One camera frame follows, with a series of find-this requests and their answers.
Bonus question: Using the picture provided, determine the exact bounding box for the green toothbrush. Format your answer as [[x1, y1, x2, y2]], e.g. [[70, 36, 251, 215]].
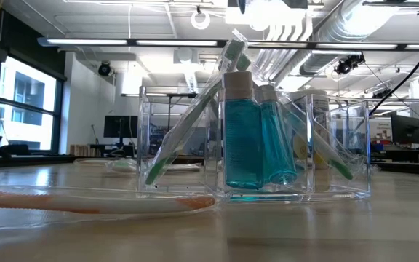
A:
[[144, 28, 250, 187], [235, 52, 356, 182], [104, 157, 202, 174]]

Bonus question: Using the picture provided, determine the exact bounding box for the teal mouthwash bottle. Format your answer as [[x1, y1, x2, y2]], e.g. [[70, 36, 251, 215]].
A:
[[257, 84, 298, 186], [223, 70, 266, 191]]

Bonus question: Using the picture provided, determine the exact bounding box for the orange toothbrush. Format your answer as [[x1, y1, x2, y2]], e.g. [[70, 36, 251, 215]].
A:
[[0, 183, 218, 220], [73, 156, 130, 164]]

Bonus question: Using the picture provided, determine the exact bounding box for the clear acrylic organizer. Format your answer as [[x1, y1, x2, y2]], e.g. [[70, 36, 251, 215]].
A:
[[137, 84, 373, 204]]

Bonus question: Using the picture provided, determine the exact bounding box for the black monitor on arm mount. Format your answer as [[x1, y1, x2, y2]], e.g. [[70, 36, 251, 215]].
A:
[[390, 114, 419, 156]]

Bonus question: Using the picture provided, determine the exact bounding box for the black desktop monitor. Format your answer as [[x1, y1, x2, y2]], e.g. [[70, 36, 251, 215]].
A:
[[103, 115, 140, 146]]

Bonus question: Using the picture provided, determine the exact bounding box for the black ceiling spotlight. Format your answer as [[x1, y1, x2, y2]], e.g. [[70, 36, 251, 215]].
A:
[[97, 60, 113, 77]]

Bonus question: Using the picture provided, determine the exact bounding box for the stack of wooden boards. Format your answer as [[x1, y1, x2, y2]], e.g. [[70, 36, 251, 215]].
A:
[[69, 143, 102, 157]]

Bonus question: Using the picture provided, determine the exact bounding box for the large dark-framed window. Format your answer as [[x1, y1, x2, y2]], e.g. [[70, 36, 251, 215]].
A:
[[0, 54, 67, 154]]

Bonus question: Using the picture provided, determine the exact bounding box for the black long desk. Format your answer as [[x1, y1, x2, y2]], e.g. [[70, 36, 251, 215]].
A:
[[371, 148, 419, 164]]

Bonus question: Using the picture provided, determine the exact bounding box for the white ring ceiling fixture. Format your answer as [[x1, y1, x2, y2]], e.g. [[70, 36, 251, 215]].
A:
[[190, 9, 212, 31]]

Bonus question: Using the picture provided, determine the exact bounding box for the silver ventilation duct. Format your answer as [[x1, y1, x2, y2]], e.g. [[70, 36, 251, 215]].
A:
[[252, 0, 419, 90]]

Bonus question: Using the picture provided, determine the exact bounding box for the linear ceiling light rail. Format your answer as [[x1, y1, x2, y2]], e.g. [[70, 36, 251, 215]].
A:
[[36, 36, 419, 52]]

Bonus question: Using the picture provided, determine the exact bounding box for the black ceiling camera cluster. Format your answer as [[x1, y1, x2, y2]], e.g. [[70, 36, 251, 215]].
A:
[[333, 53, 366, 76]]

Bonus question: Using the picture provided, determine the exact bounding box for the black aluminium table frame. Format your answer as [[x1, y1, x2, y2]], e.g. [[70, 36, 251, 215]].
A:
[[0, 154, 419, 178]]

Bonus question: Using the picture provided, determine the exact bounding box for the black hanging cable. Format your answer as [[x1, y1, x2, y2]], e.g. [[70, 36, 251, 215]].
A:
[[368, 28, 419, 116]]

